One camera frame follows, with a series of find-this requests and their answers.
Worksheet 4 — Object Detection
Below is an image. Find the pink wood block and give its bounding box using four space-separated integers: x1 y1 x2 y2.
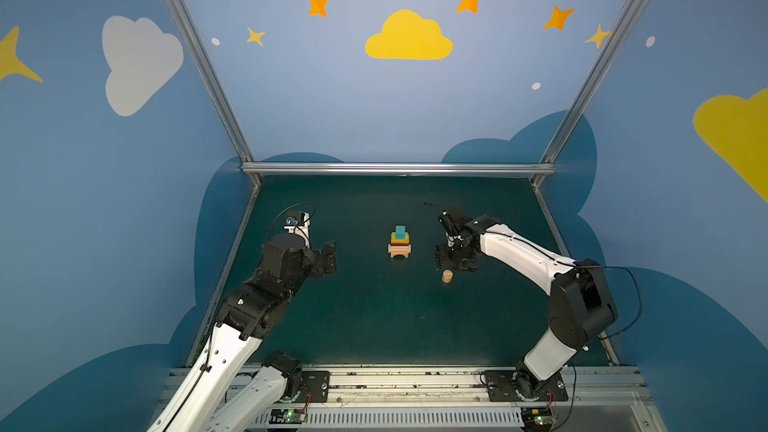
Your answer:
388 244 412 256

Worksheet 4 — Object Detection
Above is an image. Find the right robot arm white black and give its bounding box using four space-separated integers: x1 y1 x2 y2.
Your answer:
435 208 619 401

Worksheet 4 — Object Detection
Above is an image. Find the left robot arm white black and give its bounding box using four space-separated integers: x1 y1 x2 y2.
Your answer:
149 232 337 431

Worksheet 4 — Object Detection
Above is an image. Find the left green circuit board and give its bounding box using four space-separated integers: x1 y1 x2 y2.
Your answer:
267 409 307 428

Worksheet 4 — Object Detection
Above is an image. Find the green circuit board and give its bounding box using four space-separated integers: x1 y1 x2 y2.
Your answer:
267 409 307 428
520 408 557 432

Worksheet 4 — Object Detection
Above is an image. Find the right green circuit board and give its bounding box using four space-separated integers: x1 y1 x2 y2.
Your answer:
520 408 557 432

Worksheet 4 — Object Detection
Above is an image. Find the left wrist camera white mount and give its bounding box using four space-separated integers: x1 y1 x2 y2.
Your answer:
283 210 310 247

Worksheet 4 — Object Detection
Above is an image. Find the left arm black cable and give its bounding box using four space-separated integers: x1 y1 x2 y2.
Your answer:
263 202 317 253

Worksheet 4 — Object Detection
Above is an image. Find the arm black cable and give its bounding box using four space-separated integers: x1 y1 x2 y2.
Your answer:
263 202 317 253
422 202 644 427

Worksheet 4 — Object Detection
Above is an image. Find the left side floor rail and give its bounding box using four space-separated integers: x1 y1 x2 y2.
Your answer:
185 185 260 367

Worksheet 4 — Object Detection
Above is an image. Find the floor rail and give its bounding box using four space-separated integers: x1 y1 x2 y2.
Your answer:
532 185 620 366
185 185 260 367

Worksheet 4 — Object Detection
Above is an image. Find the right side floor rail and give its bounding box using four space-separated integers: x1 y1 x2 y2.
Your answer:
532 185 620 366

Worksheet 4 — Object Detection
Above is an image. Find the back horizontal aluminium rail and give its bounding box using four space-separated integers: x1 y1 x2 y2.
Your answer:
241 161 556 176

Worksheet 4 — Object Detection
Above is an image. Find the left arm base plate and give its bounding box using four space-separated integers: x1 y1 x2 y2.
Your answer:
285 370 330 404

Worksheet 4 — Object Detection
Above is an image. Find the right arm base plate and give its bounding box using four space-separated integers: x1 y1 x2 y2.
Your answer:
480 369 569 402

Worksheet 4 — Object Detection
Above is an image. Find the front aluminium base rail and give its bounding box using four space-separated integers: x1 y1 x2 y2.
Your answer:
155 364 667 432

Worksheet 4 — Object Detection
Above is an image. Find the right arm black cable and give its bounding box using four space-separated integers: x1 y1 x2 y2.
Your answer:
422 202 644 427

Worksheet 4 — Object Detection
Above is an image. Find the left corner aluminium post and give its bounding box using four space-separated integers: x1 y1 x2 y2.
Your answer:
164 0 253 167

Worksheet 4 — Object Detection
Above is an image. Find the corner aluminium post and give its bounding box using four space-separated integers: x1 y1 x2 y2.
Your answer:
164 0 253 167
531 0 651 191

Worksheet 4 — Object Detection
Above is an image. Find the right corner aluminium post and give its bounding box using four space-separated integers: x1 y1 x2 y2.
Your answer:
531 0 651 191

